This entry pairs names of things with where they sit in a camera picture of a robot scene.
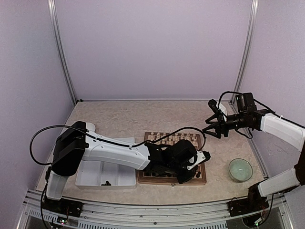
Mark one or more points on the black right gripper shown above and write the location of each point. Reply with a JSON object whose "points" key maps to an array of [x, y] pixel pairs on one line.
{"points": [[218, 126]]}

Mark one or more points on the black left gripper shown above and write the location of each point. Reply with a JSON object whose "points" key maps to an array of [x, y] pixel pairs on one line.
{"points": [[182, 180]]}

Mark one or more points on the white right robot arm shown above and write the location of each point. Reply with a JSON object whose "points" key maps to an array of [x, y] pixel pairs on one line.
{"points": [[283, 134]]}

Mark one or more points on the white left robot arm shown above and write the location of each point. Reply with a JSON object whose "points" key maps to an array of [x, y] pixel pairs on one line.
{"points": [[80, 143]]}

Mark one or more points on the wooden chess board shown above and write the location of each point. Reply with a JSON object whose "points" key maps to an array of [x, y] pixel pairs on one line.
{"points": [[155, 179]]}

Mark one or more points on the row of white chess pieces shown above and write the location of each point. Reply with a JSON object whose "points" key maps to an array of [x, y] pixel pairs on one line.
{"points": [[195, 139]]}

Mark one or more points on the dark chess pieces lower pile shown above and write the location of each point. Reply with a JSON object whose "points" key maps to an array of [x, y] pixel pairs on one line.
{"points": [[107, 183]]}

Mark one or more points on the pale green glass bowl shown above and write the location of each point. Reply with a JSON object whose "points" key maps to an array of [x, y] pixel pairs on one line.
{"points": [[240, 170]]}

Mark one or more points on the white plastic divided tray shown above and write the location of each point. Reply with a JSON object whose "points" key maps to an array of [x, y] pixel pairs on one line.
{"points": [[104, 174]]}

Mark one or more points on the red white bowl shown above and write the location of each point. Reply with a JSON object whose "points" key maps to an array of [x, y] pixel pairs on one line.
{"points": [[90, 127]]}

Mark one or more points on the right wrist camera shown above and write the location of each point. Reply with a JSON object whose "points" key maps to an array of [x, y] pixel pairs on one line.
{"points": [[217, 107]]}

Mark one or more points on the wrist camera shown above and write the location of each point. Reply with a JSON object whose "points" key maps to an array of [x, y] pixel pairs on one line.
{"points": [[200, 157], [217, 107]]}

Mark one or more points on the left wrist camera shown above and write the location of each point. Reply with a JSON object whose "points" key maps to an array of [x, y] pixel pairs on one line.
{"points": [[200, 157]]}

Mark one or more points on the aluminium front rail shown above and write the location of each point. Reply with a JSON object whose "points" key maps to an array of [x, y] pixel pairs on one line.
{"points": [[103, 215]]}

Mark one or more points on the right aluminium corner post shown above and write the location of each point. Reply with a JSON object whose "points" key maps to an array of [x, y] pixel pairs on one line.
{"points": [[247, 46]]}

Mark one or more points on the aluminium corner post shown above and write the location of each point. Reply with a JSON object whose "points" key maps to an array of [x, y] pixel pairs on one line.
{"points": [[60, 49], [247, 46]]}

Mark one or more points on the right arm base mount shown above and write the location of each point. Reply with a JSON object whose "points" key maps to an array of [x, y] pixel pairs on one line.
{"points": [[252, 203]]}

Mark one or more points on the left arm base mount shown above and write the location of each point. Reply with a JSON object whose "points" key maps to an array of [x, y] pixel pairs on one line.
{"points": [[63, 206]]}

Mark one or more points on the left aluminium corner post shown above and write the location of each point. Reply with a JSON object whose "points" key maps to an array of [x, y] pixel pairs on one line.
{"points": [[60, 49]]}

